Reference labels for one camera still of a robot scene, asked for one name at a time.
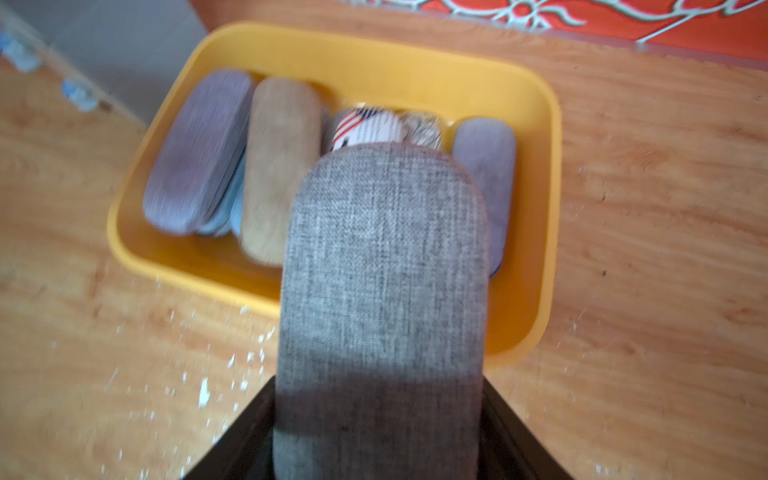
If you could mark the lilac fabric glasses case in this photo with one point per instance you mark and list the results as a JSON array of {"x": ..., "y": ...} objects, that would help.
[{"x": 486, "y": 148}]

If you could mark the grey mini drawer box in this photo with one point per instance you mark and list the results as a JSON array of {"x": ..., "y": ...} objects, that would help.
[{"x": 125, "y": 53}]

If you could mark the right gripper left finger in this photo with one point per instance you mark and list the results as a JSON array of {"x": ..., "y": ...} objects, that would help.
[{"x": 245, "y": 450}]

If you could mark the dark grey glasses case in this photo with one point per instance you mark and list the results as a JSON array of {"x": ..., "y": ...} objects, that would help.
[{"x": 384, "y": 302}]

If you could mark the purple fabric glasses case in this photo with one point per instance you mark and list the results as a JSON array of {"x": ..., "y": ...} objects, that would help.
[{"x": 200, "y": 153}]

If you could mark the yellow plastic storage tray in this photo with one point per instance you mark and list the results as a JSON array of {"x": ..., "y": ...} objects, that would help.
[{"x": 349, "y": 71}]

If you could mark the map print glasses case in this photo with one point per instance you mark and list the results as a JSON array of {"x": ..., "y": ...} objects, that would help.
[{"x": 422, "y": 129}]

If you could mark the newspaper print glasses case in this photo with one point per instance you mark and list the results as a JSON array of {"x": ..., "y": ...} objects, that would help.
[{"x": 363, "y": 125}]

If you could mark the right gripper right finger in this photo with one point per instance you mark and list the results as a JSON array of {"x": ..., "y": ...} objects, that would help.
[{"x": 507, "y": 448}]

